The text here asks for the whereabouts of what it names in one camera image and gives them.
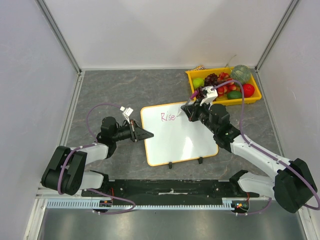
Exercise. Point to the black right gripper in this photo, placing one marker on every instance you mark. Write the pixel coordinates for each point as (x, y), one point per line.
(191, 111)

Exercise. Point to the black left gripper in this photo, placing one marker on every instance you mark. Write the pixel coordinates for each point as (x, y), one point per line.
(134, 131)

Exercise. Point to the white purple marker pen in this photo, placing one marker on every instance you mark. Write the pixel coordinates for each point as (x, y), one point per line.
(187, 103)

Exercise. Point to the yellow-framed whiteboard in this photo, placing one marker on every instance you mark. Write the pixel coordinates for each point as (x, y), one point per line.
(175, 139)

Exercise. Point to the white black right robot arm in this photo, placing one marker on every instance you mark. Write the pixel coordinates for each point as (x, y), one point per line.
(289, 182)

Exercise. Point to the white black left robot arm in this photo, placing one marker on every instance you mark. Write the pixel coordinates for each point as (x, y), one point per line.
(65, 172)

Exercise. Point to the dark purple grape bunch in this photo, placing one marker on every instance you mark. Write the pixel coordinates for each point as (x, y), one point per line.
(199, 91)

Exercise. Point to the green apple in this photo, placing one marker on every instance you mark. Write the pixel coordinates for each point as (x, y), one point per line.
(198, 82)

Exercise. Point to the green mango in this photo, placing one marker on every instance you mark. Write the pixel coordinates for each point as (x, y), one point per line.
(233, 95)

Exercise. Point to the yellow plastic fruit tray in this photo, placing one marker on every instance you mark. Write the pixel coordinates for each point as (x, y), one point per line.
(223, 99)

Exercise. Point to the yellow snack packet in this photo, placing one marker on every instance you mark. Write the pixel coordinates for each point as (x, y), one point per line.
(199, 68)

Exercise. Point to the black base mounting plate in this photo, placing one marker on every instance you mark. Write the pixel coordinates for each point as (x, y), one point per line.
(174, 191)

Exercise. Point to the red apple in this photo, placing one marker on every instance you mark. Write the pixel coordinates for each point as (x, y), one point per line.
(248, 90)

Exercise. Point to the green netted melon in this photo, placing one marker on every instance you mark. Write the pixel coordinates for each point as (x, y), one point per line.
(241, 73)

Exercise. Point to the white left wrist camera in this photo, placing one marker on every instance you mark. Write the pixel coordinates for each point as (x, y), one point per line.
(126, 112)

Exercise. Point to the white slotted cable duct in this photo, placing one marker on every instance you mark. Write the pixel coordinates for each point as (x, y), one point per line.
(101, 204)

